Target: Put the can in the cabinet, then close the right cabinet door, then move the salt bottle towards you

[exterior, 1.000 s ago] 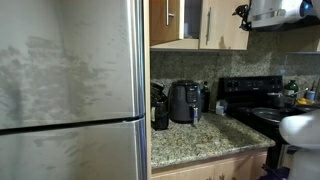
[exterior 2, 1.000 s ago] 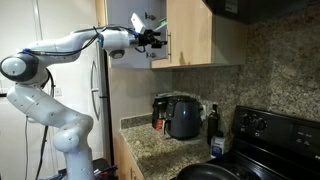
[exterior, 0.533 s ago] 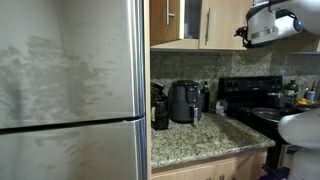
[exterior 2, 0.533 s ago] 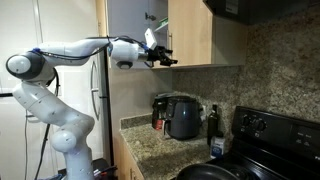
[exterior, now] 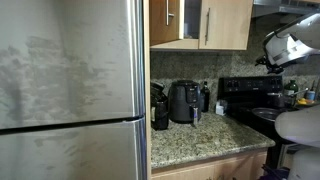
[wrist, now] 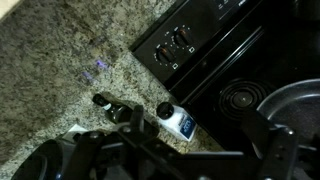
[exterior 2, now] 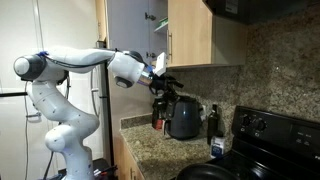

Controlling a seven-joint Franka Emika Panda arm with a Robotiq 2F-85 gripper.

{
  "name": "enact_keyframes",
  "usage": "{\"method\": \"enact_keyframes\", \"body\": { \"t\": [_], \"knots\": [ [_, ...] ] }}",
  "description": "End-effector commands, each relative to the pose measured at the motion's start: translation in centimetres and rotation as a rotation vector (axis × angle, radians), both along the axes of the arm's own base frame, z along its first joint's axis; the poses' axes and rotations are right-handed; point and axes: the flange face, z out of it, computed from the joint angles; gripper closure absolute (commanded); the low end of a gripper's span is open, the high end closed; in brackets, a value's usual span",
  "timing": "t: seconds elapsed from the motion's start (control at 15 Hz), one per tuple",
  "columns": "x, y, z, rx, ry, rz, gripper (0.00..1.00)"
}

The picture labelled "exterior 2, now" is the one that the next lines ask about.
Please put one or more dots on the stainless steel refrigerator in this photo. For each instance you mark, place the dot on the stainless steel refrigerator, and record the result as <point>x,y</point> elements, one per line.
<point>101,116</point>

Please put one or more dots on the black air fryer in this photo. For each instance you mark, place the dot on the black air fryer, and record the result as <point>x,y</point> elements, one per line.
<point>186,120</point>

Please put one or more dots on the black range hood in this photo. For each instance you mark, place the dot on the black range hood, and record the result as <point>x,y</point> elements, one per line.
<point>260,10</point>

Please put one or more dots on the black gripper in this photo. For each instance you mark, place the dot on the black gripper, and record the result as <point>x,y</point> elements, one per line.
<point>160,84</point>

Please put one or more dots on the white cabinet shelf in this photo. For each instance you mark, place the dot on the white cabinet shelf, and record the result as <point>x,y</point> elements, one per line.
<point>161,28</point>

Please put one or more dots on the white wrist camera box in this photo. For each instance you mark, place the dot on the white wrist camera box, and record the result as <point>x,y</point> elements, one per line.
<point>161,64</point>

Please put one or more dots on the wooden wall cabinet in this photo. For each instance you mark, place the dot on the wooden wall cabinet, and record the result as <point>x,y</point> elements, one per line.
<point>230,43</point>

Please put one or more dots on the black kitchen stove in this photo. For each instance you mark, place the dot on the black kitchen stove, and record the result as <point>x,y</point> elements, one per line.
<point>276,143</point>

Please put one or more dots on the blue white salt box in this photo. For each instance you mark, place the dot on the blue white salt box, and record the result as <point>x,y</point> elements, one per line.
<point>217,148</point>

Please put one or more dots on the wooden base cabinet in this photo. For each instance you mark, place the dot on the wooden base cabinet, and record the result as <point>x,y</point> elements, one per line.
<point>125,160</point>

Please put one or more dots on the wooden cabinet door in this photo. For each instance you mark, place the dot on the wooden cabinet door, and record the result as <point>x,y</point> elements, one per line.
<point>190,33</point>
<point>128,30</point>

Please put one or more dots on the black frying pan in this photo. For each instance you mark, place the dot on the black frying pan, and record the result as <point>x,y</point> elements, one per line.
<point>206,173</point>

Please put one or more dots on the white wall plug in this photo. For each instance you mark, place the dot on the white wall plug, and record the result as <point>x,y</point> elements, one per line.
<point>202,111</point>

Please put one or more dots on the dark glass bottle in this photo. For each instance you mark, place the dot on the dark glass bottle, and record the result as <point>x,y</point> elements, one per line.
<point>213,125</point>

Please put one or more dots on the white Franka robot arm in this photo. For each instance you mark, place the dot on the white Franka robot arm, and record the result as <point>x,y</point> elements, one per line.
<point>66,133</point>

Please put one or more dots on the metal cabinet hinge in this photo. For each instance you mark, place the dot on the metal cabinet hinge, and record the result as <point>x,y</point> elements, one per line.
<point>150,55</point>
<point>150,16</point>

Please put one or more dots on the green white carton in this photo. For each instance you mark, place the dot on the green white carton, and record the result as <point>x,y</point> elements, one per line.
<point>163,21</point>

